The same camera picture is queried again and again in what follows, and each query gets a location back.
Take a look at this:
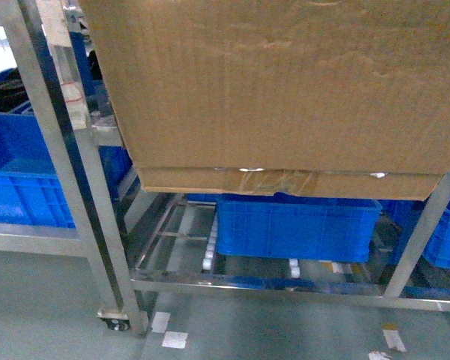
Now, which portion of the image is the stainless steel shelf frame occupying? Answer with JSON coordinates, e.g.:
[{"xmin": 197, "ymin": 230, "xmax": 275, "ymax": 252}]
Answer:
[{"xmin": 0, "ymin": 1, "xmax": 450, "ymax": 334}]

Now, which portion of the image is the blue plastic crate left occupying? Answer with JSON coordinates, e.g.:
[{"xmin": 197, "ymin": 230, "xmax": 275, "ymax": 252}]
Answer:
[{"xmin": 0, "ymin": 112, "xmax": 133, "ymax": 230}]

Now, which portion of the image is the brown cardboard box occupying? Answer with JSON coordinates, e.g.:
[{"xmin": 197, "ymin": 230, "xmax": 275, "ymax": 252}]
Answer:
[{"xmin": 81, "ymin": 1, "xmax": 450, "ymax": 200}]

